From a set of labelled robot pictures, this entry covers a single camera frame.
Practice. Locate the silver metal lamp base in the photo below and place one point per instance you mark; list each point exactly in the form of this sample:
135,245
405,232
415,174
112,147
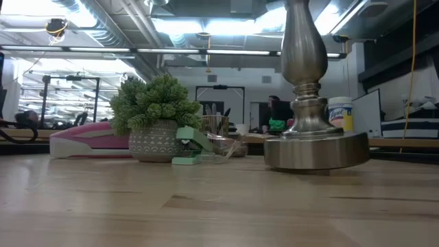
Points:
315,151

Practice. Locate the black pen in gold cup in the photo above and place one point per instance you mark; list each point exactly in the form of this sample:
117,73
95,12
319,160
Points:
227,112

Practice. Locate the mint green stapler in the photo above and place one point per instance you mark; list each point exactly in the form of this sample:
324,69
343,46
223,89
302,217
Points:
192,135

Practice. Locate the person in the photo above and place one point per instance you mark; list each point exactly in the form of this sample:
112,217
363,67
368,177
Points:
278,123
25,118

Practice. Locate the artificial green plant in pot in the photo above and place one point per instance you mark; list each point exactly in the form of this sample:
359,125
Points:
154,103

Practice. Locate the red stapler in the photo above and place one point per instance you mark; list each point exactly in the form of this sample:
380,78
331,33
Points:
290,123

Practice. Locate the black LED light bar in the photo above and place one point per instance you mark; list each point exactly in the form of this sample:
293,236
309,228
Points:
137,50

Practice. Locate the yellow Lysol wipes canister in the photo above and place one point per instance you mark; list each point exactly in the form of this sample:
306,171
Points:
344,113

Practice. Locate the pink and white stapler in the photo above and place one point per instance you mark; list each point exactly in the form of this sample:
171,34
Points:
85,137

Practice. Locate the white board panel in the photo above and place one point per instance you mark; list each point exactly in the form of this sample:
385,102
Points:
367,113

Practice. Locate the light wood desk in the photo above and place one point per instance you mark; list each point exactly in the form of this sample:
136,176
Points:
404,142

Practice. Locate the black and white striped box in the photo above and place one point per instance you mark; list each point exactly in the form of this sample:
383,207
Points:
411,127

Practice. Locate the white crumpled bag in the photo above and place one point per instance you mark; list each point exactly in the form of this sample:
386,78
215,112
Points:
422,103

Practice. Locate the black background station frame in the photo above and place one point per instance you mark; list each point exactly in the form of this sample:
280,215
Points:
70,78
219,87

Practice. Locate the black ceiling-mounted camera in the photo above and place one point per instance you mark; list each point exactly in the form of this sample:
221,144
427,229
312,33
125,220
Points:
56,26

